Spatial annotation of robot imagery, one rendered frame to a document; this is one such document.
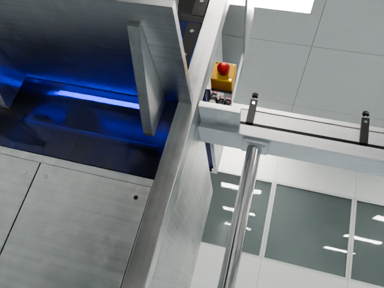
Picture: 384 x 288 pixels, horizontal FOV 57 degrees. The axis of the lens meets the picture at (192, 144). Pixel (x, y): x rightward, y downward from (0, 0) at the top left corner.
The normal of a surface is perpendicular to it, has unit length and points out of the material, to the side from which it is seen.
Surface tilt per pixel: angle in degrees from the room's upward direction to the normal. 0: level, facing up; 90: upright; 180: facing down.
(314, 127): 90
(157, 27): 180
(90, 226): 90
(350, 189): 90
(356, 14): 180
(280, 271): 90
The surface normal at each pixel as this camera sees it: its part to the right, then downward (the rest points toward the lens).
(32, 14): -0.25, 0.90
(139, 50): -0.27, 0.70
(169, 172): -0.10, -0.41
